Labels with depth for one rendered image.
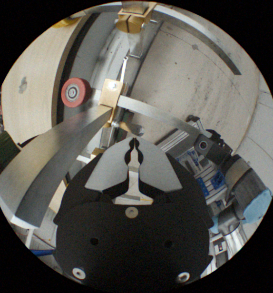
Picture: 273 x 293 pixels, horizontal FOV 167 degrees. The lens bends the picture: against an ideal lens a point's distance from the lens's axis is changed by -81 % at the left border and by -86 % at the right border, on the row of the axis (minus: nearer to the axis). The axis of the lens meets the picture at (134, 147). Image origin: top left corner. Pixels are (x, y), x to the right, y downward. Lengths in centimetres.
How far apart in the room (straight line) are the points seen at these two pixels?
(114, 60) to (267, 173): 278
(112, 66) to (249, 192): 65
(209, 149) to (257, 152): 244
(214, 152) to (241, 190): 12
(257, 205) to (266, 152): 243
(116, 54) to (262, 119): 291
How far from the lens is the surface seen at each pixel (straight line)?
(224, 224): 37
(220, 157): 28
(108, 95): 26
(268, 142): 271
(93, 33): 50
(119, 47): 57
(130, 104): 26
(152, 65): 119
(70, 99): 27
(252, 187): 24
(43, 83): 37
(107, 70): 54
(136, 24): 21
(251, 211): 24
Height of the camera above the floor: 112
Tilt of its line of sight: 58 degrees down
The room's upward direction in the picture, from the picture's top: 179 degrees counter-clockwise
